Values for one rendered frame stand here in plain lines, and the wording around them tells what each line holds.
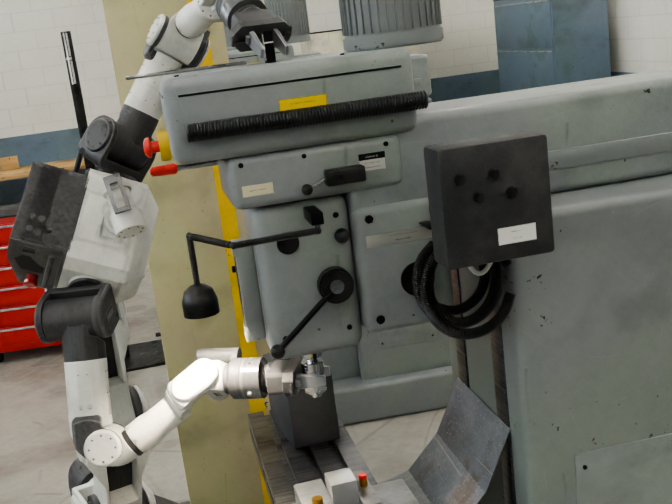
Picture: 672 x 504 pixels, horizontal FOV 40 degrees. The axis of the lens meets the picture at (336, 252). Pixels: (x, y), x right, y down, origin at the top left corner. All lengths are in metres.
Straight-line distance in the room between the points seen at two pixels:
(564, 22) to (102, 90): 5.05
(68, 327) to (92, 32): 8.91
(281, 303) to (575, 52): 7.44
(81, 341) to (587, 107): 1.15
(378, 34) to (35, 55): 9.20
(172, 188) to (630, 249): 2.11
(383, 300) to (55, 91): 9.21
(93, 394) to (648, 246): 1.17
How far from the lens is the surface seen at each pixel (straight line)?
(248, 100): 1.73
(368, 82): 1.77
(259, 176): 1.76
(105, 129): 2.21
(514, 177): 1.62
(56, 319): 2.06
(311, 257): 1.82
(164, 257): 3.65
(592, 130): 1.96
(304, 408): 2.34
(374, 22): 1.83
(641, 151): 2.02
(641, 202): 1.90
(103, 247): 2.11
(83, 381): 2.05
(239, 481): 3.98
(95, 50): 10.85
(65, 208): 2.14
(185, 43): 2.23
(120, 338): 2.49
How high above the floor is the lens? 1.94
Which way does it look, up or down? 13 degrees down
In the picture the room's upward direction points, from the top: 7 degrees counter-clockwise
